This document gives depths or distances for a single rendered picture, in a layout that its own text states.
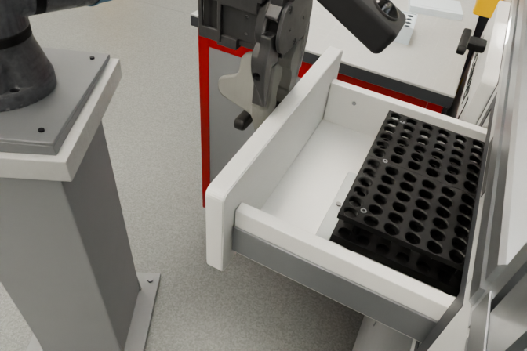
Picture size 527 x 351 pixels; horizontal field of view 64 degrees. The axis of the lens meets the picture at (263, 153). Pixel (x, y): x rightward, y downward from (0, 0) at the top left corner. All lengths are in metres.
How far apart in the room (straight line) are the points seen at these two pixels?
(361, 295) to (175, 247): 1.11
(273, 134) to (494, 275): 0.21
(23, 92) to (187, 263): 0.86
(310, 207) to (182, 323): 0.90
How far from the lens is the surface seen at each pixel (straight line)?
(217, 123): 1.14
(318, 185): 0.48
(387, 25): 0.35
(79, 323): 1.14
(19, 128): 0.68
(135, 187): 1.63
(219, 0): 0.38
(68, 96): 0.73
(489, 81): 0.57
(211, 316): 1.31
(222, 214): 0.35
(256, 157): 0.37
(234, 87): 0.42
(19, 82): 0.71
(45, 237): 0.87
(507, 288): 0.26
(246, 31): 0.38
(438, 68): 0.93
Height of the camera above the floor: 1.18
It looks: 42 degrees down
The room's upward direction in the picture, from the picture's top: 6 degrees clockwise
